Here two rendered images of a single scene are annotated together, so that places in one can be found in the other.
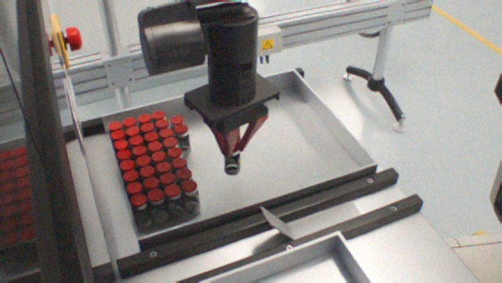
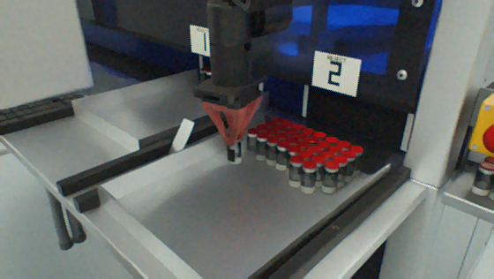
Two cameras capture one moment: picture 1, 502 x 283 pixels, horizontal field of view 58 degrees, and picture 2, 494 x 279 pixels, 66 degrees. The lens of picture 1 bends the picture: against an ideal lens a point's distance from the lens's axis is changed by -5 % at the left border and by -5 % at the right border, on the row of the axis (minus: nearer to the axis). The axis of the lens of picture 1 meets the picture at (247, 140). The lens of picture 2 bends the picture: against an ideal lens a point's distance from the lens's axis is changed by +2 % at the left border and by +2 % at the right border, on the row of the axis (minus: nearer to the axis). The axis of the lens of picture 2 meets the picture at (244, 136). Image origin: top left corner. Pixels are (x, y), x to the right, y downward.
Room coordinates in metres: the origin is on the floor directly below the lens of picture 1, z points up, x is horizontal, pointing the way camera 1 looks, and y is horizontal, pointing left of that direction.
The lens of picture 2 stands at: (0.94, -0.16, 1.21)
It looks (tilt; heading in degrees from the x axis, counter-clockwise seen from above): 27 degrees down; 158
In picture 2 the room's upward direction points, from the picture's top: straight up
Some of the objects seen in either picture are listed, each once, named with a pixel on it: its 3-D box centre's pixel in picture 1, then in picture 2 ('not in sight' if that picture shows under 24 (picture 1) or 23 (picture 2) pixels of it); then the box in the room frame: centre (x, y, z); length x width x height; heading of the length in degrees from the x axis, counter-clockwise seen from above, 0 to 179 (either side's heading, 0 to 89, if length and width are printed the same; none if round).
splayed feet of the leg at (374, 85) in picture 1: (374, 90); not in sight; (1.83, -0.61, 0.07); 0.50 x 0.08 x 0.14; 23
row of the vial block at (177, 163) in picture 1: (174, 158); (288, 158); (0.49, 0.11, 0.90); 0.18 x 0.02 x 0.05; 23
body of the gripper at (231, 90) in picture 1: (232, 79); (230, 67); (0.47, 0.02, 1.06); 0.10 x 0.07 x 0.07; 127
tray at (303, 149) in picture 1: (231, 146); (250, 184); (0.52, 0.02, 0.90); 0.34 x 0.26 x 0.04; 113
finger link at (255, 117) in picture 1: (230, 126); (233, 113); (0.46, 0.02, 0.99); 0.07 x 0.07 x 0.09; 37
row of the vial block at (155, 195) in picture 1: (143, 167); (305, 148); (0.47, 0.15, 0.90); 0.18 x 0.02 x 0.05; 23
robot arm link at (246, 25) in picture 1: (227, 34); (232, 21); (0.46, 0.02, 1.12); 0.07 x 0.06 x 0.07; 113
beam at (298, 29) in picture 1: (262, 35); not in sight; (1.60, -0.05, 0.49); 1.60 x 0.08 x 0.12; 113
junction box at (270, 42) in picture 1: (264, 41); not in sight; (1.53, -0.06, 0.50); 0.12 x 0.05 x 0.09; 113
